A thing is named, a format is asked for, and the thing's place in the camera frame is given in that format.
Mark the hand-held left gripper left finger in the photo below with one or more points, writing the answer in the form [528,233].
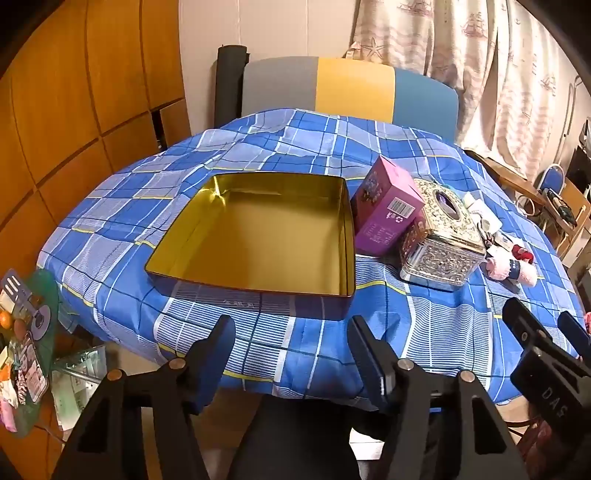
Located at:
[217,353]

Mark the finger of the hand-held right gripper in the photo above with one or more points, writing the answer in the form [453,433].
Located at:
[572,332]
[524,321]

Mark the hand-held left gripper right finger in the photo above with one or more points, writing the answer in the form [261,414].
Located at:
[369,362]

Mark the blue white tissue pack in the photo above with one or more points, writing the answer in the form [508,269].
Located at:
[503,240]

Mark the gold tin box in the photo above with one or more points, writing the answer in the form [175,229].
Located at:
[258,240]

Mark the silver ornate tissue box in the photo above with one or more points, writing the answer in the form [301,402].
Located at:
[438,249]

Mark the clear plastic bag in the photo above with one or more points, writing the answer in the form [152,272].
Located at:
[78,376]

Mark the wooden desk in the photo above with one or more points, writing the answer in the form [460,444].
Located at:
[508,177]

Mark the blue folding chair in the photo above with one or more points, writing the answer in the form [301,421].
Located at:
[553,177]

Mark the purple cardboard box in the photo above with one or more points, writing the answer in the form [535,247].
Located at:
[388,207]

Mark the green plastic bag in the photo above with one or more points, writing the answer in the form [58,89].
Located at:
[27,323]

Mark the white metal pole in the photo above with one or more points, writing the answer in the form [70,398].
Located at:
[567,122]

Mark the blue plaid tablecloth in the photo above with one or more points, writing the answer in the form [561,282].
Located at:
[277,138]

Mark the patterned beige curtain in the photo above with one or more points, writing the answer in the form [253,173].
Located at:
[485,55]

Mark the black rolled mat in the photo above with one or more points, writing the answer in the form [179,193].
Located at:
[228,83]

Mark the grey yellow blue chair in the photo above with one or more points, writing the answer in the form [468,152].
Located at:
[351,87]

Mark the wooden wardrobe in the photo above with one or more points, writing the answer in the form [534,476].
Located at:
[69,92]

